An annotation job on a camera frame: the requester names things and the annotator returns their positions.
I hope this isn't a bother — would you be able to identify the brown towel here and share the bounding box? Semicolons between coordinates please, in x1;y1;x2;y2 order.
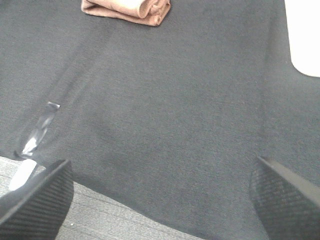
81;0;171;27

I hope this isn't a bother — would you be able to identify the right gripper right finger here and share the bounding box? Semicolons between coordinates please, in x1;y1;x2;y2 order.
249;157;320;240

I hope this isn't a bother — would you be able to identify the white woven-pattern plastic basket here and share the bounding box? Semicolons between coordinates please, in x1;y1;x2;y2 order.
284;0;320;78

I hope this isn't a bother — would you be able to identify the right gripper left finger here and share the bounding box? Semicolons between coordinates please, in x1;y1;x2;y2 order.
0;160;74;240

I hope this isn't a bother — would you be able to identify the black table cloth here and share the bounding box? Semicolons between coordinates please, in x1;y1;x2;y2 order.
0;0;320;240

